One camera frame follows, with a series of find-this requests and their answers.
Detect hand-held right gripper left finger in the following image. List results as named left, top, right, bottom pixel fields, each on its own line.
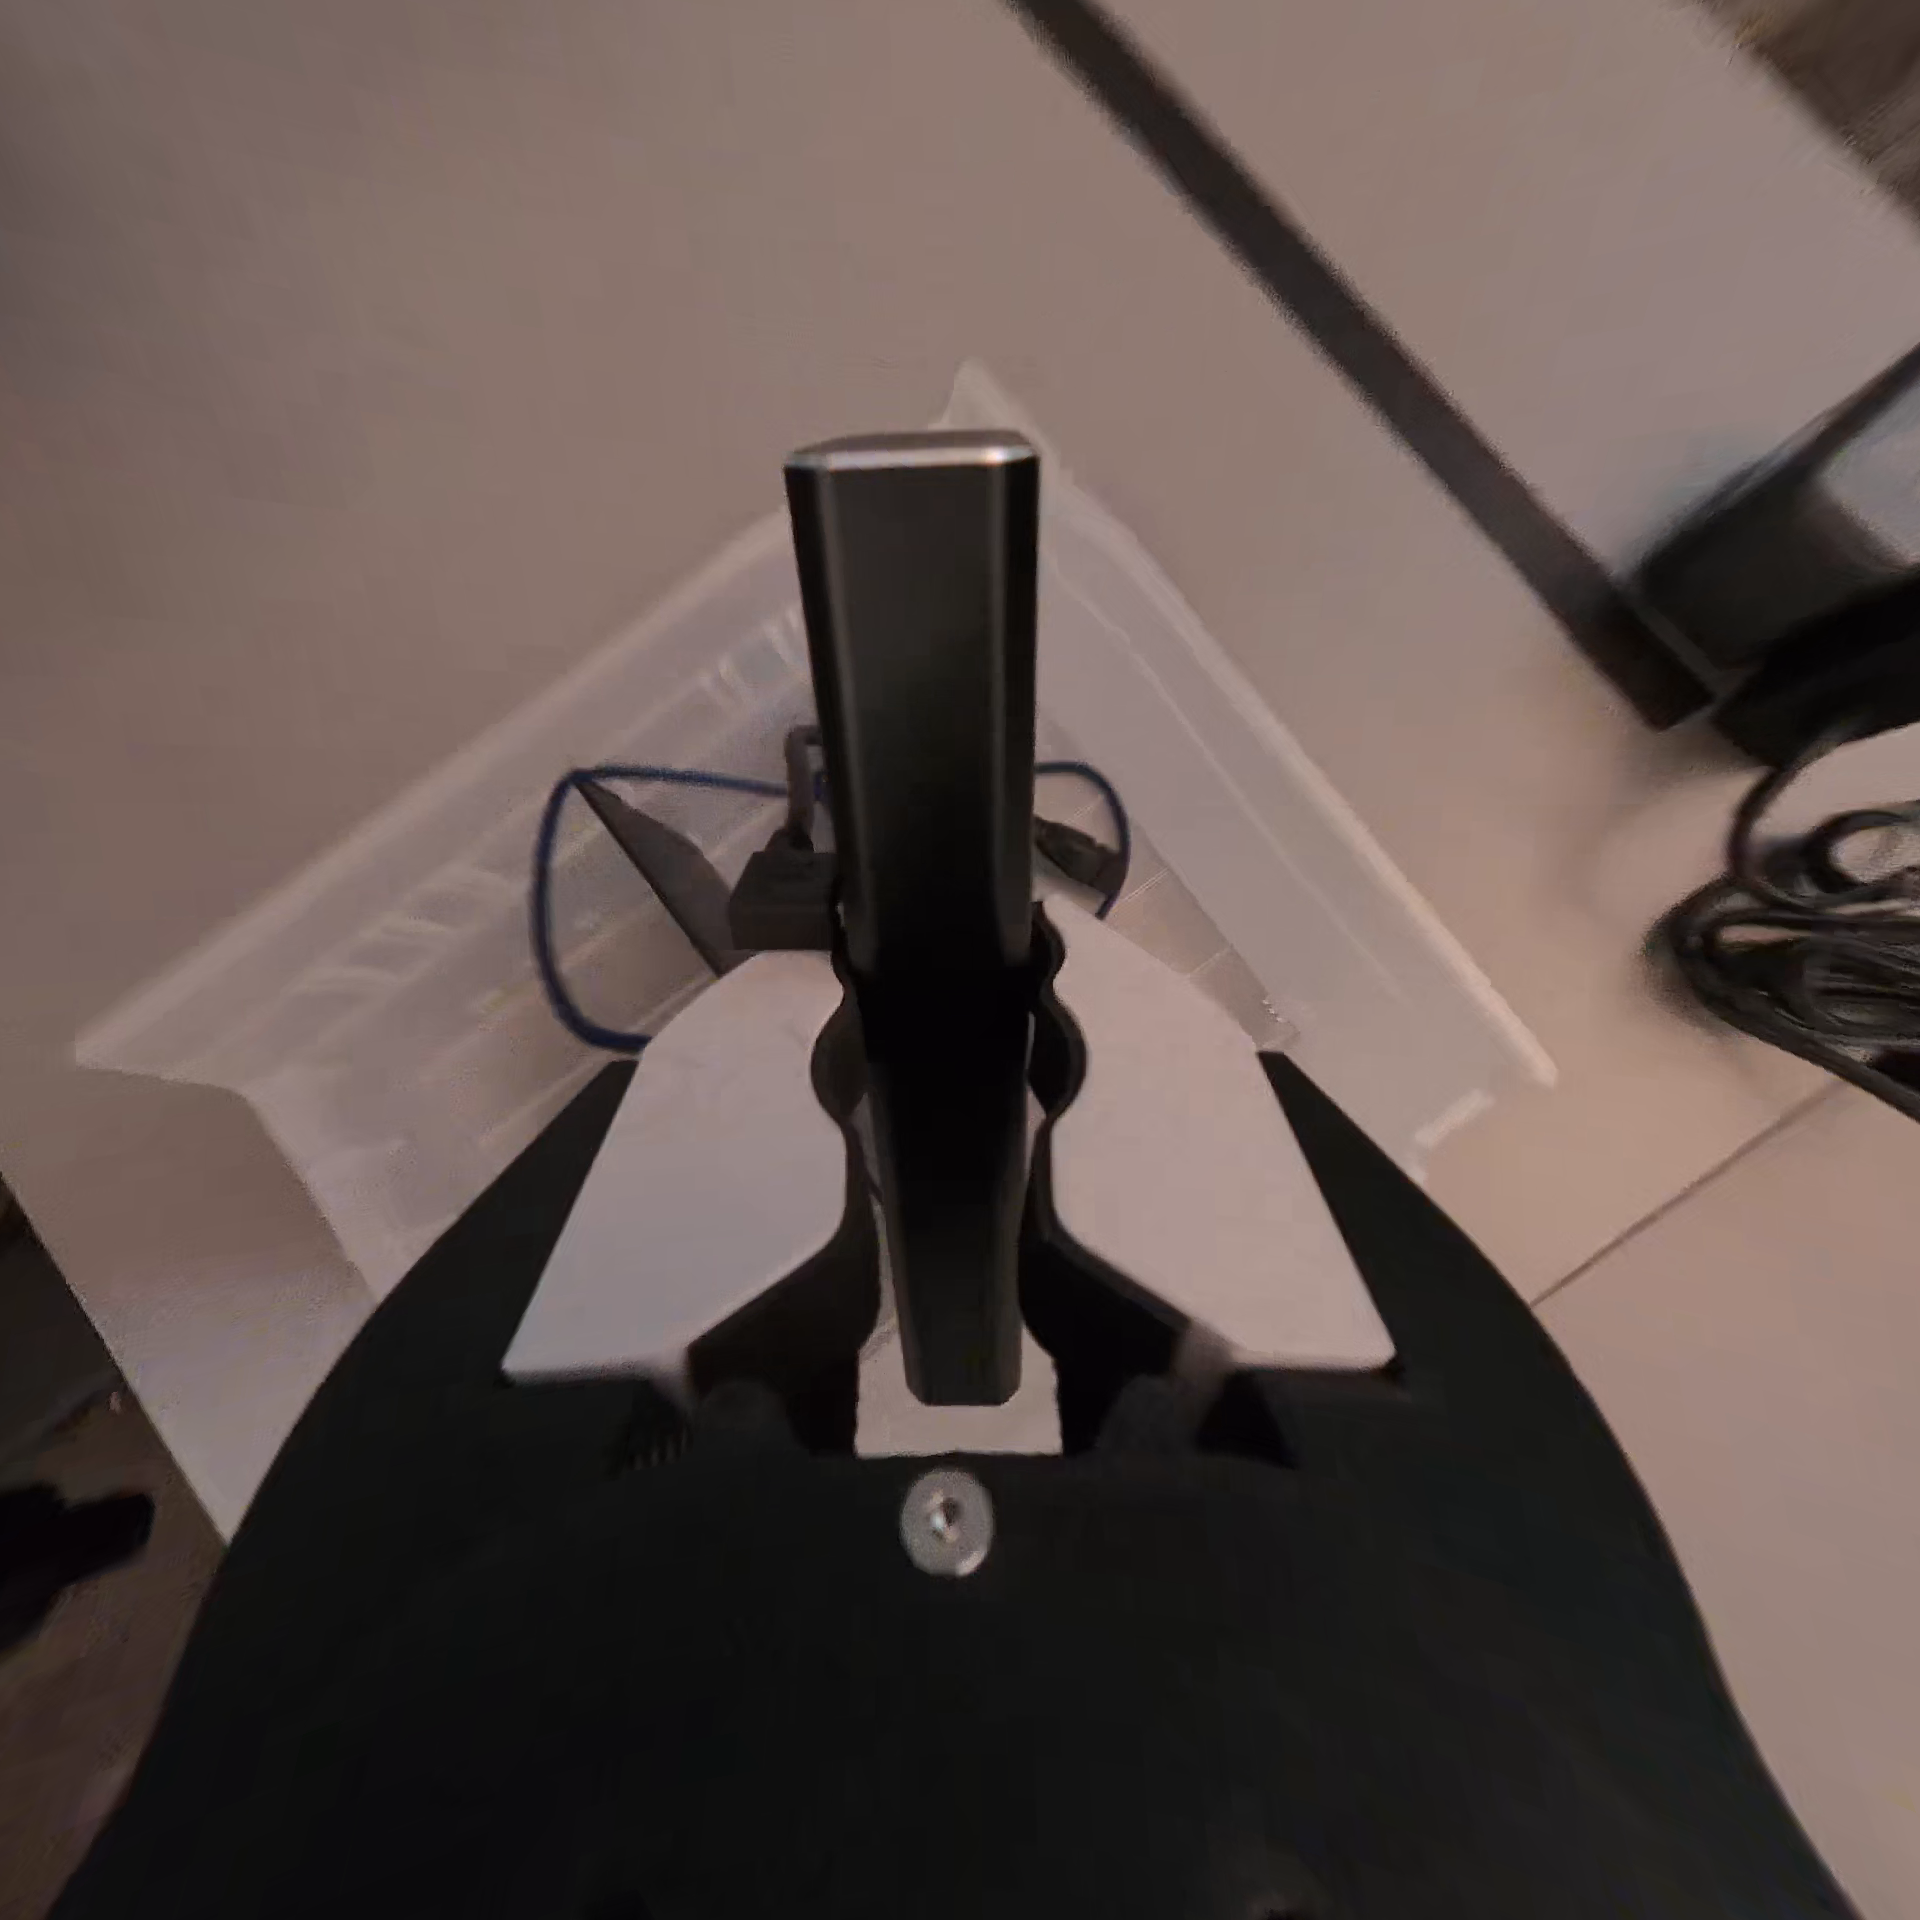
left=503, top=944, right=894, bottom=1455

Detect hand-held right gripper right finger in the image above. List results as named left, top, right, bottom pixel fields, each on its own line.
left=1023, top=914, right=1403, bottom=1455

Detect clear plastic bin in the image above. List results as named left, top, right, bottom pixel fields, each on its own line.
left=75, top=360, right=1557, bottom=1292

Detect black power adapter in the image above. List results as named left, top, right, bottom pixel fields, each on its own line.
left=1631, top=344, right=1920, bottom=760

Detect coiled black adapter cable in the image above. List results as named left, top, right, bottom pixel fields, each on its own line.
left=1648, top=718, right=1920, bottom=1126

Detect black USB hub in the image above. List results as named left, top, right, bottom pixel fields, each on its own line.
left=784, top=427, right=1044, bottom=1408

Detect blue braided USB cable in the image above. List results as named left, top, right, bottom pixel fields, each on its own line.
left=532, top=756, right=1128, bottom=1056

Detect black USB cable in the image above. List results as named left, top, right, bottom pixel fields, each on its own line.
left=731, top=724, right=840, bottom=951

